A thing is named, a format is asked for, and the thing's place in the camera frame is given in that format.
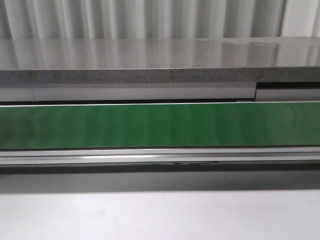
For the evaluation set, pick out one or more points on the green conveyor belt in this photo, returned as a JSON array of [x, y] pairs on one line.
[[160, 125]]

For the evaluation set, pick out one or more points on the white pleated curtain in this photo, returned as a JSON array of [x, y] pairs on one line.
[[158, 19]]

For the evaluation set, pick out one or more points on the silver aluminium conveyor frame rail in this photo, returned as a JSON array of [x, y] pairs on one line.
[[158, 155]]

